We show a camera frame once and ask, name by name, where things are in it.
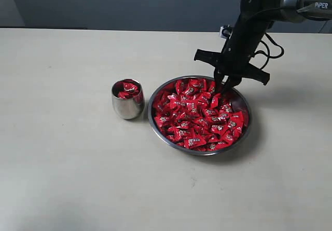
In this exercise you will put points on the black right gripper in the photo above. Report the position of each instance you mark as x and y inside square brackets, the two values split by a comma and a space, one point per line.
[234, 59]

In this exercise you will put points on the red candy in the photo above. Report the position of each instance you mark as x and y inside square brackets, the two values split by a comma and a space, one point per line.
[198, 84]
[125, 95]
[192, 143]
[236, 119]
[130, 88]
[162, 121]

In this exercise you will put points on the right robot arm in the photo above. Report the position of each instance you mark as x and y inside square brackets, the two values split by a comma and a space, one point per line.
[294, 11]

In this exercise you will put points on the stainless steel plate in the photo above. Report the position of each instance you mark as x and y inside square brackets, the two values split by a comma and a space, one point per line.
[237, 100]

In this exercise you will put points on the stainless steel cup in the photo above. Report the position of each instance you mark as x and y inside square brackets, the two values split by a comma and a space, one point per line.
[127, 108]

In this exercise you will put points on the red wrapped candy top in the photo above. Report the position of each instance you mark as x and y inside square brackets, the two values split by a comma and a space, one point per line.
[198, 84]

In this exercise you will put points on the red wrapped candy bottom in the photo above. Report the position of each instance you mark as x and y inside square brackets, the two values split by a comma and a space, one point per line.
[192, 143]

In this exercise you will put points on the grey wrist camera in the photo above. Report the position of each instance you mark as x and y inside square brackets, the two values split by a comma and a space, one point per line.
[225, 31]

